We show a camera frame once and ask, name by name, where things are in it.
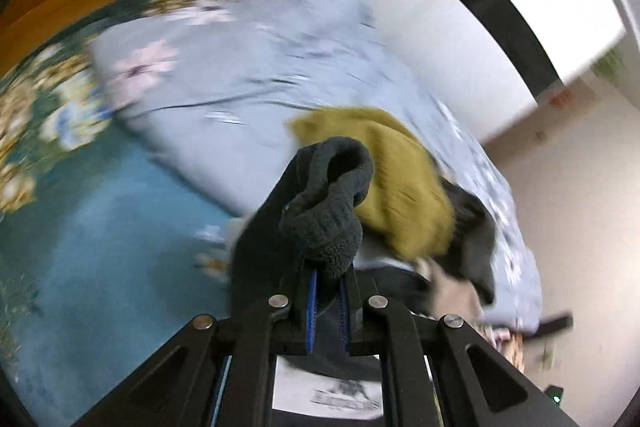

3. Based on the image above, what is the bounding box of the black and white Kappa hoodie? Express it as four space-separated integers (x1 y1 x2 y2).
226 135 432 423

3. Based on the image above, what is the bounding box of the beige garment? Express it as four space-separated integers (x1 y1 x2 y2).
416 258 483 323

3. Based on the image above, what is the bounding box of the dark grey garment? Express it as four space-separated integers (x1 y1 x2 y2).
436 178 496 305

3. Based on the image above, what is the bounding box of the grey floral quilt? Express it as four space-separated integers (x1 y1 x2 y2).
90 0 542 331

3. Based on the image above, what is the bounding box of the olive green knit sweater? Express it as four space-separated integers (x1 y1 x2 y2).
290 107 456 262

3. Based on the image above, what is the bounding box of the blue floral bed sheet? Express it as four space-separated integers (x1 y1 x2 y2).
1 0 230 426

